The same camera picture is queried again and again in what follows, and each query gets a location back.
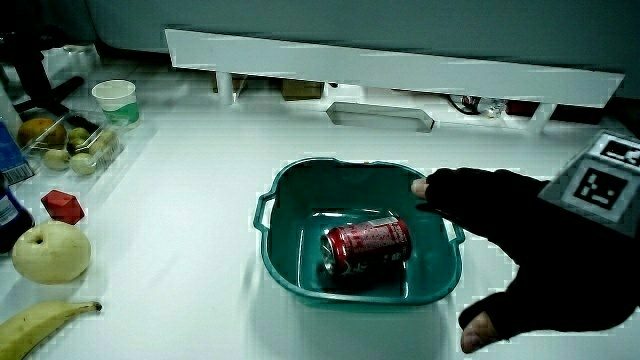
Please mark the person's right hand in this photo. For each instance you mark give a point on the person's right hand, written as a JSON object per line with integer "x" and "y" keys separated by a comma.
{"x": 540, "y": 260}

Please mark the red cola can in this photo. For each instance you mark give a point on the red cola can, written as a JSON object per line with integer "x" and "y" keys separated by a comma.
{"x": 367, "y": 245}

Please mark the green plastic plate basin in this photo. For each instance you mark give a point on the green plastic plate basin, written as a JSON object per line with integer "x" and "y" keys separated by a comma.
{"x": 300, "y": 235}

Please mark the white raised shelf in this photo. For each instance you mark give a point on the white raised shelf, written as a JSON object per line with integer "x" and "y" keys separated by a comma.
{"x": 380, "y": 67}

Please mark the brown cardboard box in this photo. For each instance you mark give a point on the brown cardboard box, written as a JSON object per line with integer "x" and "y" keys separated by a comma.
{"x": 301, "y": 90}

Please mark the white green paper cup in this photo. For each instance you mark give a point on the white green paper cup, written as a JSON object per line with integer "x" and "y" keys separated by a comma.
{"x": 118, "y": 101}

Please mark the small green fruit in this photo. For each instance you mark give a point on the small green fruit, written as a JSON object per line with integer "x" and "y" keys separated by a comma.
{"x": 79, "y": 134}
{"x": 82, "y": 164}
{"x": 56, "y": 159}
{"x": 104, "y": 140}

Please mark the clear plastic fruit container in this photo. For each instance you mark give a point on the clear plastic fruit container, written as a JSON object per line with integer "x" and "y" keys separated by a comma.
{"x": 92, "y": 142}

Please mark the red gem-shaped block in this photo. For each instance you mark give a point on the red gem-shaped block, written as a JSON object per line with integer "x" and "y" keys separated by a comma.
{"x": 62, "y": 206}

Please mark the yellow pear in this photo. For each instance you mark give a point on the yellow pear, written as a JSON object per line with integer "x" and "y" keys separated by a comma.
{"x": 51, "y": 252}

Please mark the yellow banana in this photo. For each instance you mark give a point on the yellow banana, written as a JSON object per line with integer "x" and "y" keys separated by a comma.
{"x": 30, "y": 325}

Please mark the orange mango fruit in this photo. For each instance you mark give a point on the orange mango fruit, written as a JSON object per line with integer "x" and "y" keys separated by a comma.
{"x": 41, "y": 131}

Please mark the black stand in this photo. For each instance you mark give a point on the black stand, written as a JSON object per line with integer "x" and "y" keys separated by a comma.
{"x": 35, "y": 75}

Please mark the blue carton box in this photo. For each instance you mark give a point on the blue carton box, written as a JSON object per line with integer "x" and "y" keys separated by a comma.
{"x": 11, "y": 157}

